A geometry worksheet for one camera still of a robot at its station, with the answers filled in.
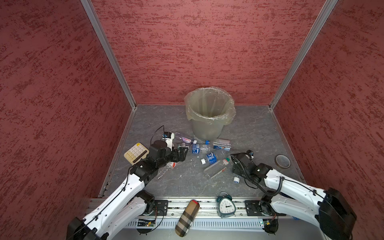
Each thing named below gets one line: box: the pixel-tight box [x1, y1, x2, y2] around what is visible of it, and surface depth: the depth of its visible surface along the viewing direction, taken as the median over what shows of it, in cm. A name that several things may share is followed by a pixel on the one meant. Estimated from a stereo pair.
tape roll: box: [274, 154, 292, 169], surface depth 93 cm
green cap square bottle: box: [204, 157, 231, 179], surface depth 89 cm
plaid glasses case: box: [175, 199, 200, 238], surface depth 70 cm
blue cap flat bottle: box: [213, 138, 232, 152], surface depth 97 cm
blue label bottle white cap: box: [192, 143, 211, 155], surface depth 92 cm
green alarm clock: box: [216, 191, 237, 219], surface depth 73 cm
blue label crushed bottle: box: [200, 152, 218, 165], surface depth 88 cm
